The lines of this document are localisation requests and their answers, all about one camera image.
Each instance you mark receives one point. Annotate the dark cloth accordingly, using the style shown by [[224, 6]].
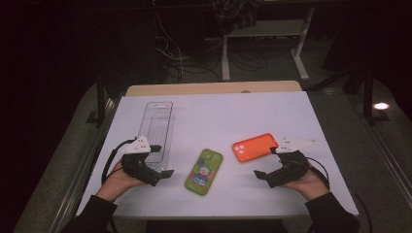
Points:
[[233, 16]]

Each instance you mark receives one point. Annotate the green cartoon phone case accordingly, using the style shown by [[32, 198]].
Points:
[[204, 173]]

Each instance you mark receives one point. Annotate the white desk frame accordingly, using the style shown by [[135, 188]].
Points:
[[225, 58]]

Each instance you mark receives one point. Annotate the person's left hand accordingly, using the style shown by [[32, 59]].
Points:
[[115, 183]]

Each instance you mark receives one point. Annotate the person's right hand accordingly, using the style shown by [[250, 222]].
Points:
[[309, 186]]

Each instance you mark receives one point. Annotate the orange phone case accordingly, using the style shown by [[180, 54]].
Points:
[[254, 147]]

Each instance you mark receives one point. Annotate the clear plastic tray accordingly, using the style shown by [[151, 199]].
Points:
[[158, 126]]

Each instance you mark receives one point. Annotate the black metal stand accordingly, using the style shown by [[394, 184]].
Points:
[[101, 97], [368, 93]]

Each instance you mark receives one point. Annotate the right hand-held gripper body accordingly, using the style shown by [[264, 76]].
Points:
[[290, 168]]

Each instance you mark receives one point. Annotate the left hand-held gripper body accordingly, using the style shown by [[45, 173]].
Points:
[[137, 168]]

